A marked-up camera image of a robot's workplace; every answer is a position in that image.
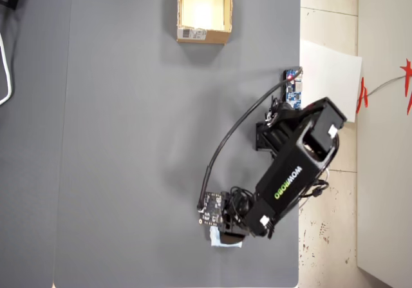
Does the open cardboard box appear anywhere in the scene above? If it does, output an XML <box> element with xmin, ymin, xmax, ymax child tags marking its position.
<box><xmin>176</xmin><ymin>0</ymin><xmax>233</xmax><ymax>45</ymax></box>

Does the white curved frame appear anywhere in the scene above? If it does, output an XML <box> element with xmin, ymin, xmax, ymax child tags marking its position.
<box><xmin>0</xmin><ymin>32</ymin><xmax>15</xmax><ymax>106</ymax></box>

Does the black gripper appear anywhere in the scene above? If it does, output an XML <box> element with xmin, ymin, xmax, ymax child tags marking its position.
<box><xmin>219</xmin><ymin>189</ymin><xmax>256</xmax><ymax>245</ymax></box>

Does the large grey table mat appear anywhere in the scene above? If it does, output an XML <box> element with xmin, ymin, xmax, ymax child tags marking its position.
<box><xmin>52</xmin><ymin>0</ymin><xmax>302</xmax><ymax>288</ymax></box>

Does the thick black camera cable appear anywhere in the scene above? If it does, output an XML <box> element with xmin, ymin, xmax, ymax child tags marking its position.
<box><xmin>197</xmin><ymin>67</ymin><xmax>304</xmax><ymax>213</ymax></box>

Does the blue circuit board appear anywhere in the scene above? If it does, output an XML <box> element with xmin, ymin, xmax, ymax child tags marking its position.
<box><xmin>283</xmin><ymin>70</ymin><xmax>305</xmax><ymax>110</ymax></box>

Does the white paper sheet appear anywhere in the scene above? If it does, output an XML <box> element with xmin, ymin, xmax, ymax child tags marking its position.
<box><xmin>299</xmin><ymin>39</ymin><xmax>363</xmax><ymax>124</ymax></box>

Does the narrow grey table mat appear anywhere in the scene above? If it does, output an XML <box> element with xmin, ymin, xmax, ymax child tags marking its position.
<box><xmin>0</xmin><ymin>0</ymin><xmax>72</xmax><ymax>288</ymax></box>

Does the black power cable with plug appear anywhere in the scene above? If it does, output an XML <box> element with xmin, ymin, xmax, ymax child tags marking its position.
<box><xmin>298</xmin><ymin>178</ymin><xmax>330</xmax><ymax>202</ymax></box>

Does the black wrist camera circuit board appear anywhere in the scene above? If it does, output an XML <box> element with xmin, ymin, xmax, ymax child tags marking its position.
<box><xmin>196</xmin><ymin>190</ymin><xmax>225</xmax><ymax>227</ymax></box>

